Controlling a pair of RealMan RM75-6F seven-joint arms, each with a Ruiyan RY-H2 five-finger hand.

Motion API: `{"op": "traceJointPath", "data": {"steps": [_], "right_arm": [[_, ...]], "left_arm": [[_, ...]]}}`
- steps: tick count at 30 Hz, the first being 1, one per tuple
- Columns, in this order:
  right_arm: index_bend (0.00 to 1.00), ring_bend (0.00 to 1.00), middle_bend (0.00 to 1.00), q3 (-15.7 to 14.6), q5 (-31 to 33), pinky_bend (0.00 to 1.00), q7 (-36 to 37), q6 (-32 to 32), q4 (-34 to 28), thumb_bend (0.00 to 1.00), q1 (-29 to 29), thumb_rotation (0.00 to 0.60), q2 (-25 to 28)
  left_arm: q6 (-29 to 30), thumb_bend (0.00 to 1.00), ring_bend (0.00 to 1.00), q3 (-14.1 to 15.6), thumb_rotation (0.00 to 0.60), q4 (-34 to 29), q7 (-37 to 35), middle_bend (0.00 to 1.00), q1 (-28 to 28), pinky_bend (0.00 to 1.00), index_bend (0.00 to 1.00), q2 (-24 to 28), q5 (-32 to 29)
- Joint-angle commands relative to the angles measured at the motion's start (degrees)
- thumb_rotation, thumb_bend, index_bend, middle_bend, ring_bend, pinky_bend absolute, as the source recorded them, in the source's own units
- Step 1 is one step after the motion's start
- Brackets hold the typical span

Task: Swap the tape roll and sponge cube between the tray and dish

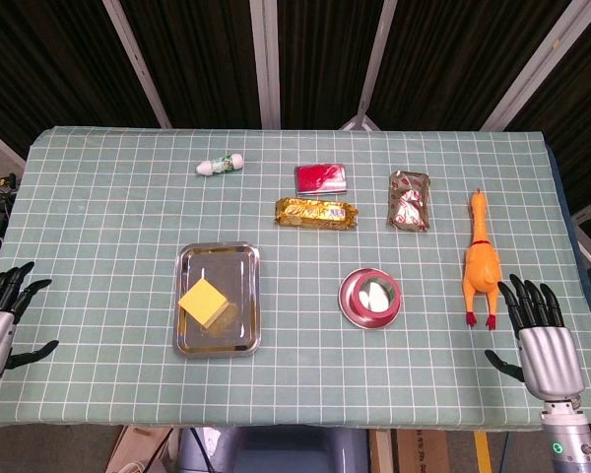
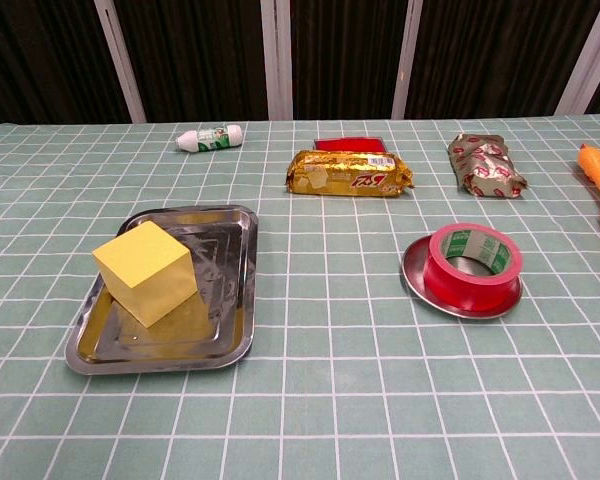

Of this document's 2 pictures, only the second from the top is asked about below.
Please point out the white frame post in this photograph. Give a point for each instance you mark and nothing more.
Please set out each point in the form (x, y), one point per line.
(585, 65)
(409, 55)
(122, 65)
(277, 60)

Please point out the crumpled silver snack packet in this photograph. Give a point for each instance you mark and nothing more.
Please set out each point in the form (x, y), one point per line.
(482, 170)

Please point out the flat red box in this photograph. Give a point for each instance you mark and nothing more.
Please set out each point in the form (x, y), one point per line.
(350, 144)

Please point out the green checked tablecloth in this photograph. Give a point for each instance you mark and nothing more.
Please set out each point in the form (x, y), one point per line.
(330, 400)

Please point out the dark pleated curtain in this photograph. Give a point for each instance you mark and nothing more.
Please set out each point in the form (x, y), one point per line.
(205, 50)

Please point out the white green plastic bottle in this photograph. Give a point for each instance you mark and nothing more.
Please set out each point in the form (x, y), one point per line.
(210, 138)

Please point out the rectangular steel tray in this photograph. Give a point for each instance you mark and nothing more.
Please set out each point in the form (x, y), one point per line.
(222, 260)

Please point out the red tape roll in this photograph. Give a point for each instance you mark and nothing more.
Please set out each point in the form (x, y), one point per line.
(450, 286)

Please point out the gold biscuit packet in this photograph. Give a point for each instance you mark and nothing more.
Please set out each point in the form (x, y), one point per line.
(345, 172)

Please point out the round steel plate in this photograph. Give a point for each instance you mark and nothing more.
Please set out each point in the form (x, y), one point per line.
(413, 265)

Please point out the yellow foam cube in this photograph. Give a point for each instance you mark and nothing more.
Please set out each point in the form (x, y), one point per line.
(140, 270)

